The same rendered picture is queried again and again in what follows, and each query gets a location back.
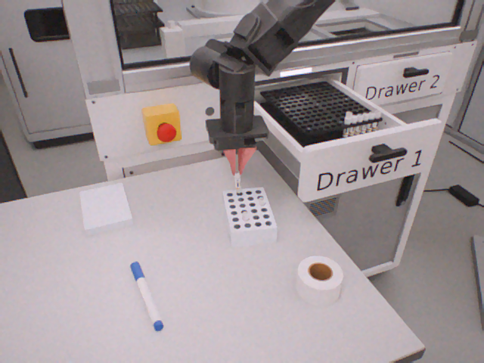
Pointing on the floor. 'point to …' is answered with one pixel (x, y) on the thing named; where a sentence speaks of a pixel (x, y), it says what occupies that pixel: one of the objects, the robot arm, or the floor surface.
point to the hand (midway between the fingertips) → (236, 169)
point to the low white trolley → (182, 280)
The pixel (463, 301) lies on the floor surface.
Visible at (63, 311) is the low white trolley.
